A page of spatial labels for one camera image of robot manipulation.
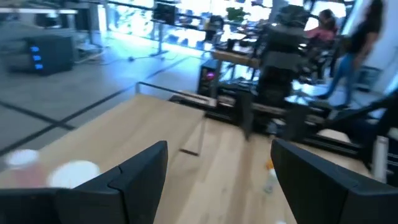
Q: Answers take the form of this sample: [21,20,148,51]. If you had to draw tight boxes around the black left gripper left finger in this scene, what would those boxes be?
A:
[0,140,169,224]

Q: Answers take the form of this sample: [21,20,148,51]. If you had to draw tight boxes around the teal medicine bottle white cap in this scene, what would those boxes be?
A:
[262,167,279,194]

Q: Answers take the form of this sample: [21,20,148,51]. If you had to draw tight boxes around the black computer tower pink light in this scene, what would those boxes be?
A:
[197,58,221,98]

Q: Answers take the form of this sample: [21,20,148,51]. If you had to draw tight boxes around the seated person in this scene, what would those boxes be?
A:
[305,8,339,44]

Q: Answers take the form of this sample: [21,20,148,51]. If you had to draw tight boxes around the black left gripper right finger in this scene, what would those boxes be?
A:
[270,138,398,224]

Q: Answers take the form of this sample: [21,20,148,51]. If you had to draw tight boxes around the black computer tower blue lights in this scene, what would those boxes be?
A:
[9,34,76,77]

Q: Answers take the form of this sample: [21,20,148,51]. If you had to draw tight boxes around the walking person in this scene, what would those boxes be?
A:
[317,0,386,109]

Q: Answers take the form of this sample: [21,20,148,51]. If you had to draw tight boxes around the large orange medicine bottle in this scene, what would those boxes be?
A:
[46,159,102,189]

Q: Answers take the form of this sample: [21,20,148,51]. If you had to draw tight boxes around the black desk monitor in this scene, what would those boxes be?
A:
[154,2,180,26]

